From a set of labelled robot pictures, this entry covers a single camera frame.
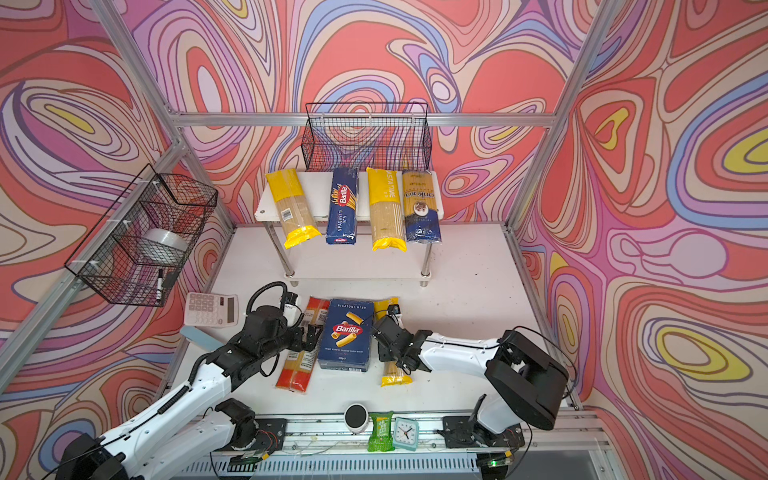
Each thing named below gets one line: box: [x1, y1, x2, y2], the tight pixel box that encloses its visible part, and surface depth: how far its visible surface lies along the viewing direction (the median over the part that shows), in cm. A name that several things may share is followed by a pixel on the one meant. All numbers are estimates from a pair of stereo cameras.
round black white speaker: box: [344, 403, 369, 434], surface depth 73 cm
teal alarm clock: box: [393, 417, 419, 451], surface depth 73 cm
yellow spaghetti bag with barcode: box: [266, 168, 323, 250], surface depth 74 cm
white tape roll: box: [137, 228, 189, 265], surface depth 74 cm
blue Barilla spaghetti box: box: [326, 168, 359, 245], surface depth 74 cm
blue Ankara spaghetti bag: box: [402, 170, 442, 244], surface depth 75 cm
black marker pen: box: [156, 268, 163, 302], surface depth 73 cm
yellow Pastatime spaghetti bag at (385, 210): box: [366, 167, 408, 252], surface depth 75 cm
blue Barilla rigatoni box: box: [318, 298, 375, 372], surface depth 85 cm
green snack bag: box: [367, 411, 395, 452], surface depth 75 cm
